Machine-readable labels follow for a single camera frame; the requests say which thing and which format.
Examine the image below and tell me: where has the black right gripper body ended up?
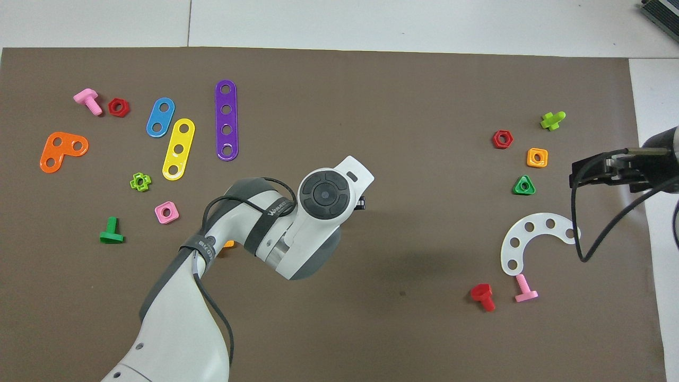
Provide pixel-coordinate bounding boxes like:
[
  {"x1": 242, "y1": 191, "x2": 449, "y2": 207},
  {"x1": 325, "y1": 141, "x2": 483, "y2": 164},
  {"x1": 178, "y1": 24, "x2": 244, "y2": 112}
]
[{"x1": 605, "y1": 126, "x2": 679, "y2": 193}]

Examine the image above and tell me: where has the lime cross-head bolt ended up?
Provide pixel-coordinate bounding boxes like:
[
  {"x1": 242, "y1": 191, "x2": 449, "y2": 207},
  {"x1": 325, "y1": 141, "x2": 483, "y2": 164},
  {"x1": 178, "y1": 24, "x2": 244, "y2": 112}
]
[{"x1": 539, "y1": 111, "x2": 567, "y2": 132}]

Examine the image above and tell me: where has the white curved perforated plate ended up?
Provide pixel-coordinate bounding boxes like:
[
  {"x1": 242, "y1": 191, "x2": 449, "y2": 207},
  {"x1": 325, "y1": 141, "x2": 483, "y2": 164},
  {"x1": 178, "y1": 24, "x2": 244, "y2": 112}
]
[{"x1": 500, "y1": 213, "x2": 581, "y2": 277}]

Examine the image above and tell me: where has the brown table mat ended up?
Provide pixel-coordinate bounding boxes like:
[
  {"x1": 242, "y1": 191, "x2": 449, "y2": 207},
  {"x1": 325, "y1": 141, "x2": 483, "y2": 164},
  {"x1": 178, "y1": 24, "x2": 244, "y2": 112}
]
[{"x1": 0, "y1": 47, "x2": 667, "y2": 382}]

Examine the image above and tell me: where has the pink plastic bolt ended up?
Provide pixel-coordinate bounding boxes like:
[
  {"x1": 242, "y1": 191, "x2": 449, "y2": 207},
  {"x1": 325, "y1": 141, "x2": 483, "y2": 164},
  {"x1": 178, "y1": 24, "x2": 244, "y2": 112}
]
[
  {"x1": 514, "y1": 274, "x2": 539, "y2": 303},
  {"x1": 73, "y1": 88, "x2": 103, "y2": 117}
]

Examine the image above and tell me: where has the red plastic bolt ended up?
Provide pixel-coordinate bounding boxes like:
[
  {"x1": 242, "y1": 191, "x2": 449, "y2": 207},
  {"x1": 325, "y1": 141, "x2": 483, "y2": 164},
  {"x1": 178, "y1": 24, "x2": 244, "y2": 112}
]
[{"x1": 470, "y1": 283, "x2": 497, "y2": 312}]

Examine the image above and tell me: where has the grey ribbed device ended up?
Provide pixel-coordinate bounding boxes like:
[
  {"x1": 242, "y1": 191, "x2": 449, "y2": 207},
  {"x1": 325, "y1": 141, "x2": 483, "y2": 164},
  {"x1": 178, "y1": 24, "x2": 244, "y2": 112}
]
[{"x1": 639, "y1": 0, "x2": 679, "y2": 33}]

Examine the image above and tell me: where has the purple four-hole strip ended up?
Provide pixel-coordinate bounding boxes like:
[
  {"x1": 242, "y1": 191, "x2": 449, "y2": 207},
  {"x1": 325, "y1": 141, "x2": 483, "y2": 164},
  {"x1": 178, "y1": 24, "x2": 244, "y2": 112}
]
[{"x1": 215, "y1": 80, "x2": 239, "y2": 161}]

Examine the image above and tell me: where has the yellow three-hole strip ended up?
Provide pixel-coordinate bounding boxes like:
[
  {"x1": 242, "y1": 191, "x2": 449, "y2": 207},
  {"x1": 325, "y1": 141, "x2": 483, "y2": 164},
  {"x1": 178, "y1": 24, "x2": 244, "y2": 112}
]
[{"x1": 162, "y1": 118, "x2": 196, "y2": 181}]

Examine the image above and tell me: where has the pink square nut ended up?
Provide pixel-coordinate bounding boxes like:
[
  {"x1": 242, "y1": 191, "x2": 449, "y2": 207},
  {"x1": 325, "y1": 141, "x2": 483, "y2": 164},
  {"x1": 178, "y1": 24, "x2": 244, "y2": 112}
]
[{"x1": 154, "y1": 201, "x2": 180, "y2": 225}]

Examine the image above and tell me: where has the blue two-hole strip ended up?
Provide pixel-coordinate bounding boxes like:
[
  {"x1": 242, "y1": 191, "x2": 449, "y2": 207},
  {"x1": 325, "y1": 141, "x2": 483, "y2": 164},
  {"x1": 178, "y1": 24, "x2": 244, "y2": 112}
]
[{"x1": 146, "y1": 97, "x2": 176, "y2": 138}]

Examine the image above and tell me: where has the green plastic bolt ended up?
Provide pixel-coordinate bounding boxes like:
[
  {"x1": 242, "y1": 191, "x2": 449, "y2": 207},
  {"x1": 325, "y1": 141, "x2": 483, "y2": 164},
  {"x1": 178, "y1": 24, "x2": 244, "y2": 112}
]
[{"x1": 99, "y1": 216, "x2": 125, "y2": 245}]

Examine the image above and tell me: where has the orange heart-shaped plate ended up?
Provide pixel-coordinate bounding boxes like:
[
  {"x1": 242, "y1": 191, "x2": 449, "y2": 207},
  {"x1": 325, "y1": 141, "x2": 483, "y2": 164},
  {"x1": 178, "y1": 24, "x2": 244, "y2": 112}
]
[{"x1": 40, "y1": 132, "x2": 90, "y2": 174}]

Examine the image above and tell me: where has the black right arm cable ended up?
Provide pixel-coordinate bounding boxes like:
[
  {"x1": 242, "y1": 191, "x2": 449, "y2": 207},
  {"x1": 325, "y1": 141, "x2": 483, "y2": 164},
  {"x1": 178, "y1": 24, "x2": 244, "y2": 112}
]
[{"x1": 570, "y1": 149, "x2": 679, "y2": 264}]

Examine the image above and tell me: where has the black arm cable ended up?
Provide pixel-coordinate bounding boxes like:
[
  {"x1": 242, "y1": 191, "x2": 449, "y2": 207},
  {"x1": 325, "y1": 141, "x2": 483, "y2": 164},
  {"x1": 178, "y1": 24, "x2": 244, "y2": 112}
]
[
  {"x1": 570, "y1": 149, "x2": 679, "y2": 264},
  {"x1": 192, "y1": 177, "x2": 299, "y2": 368}
]

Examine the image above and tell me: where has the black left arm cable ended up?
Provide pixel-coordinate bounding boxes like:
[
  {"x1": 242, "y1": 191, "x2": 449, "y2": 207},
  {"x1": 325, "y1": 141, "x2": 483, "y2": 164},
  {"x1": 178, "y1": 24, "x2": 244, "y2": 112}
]
[{"x1": 192, "y1": 177, "x2": 299, "y2": 368}]

